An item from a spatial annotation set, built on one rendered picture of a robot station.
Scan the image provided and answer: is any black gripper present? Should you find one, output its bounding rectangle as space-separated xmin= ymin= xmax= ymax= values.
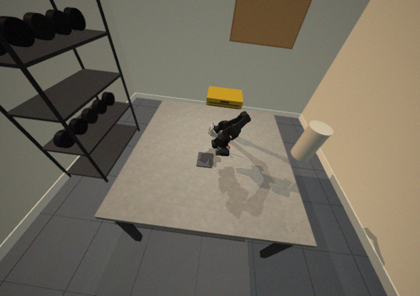
xmin=219 ymin=140 xmax=229 ymax=156

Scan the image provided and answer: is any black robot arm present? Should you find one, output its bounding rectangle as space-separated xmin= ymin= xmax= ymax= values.
xmin=211 ymin=111 xmax=251 ymax=149

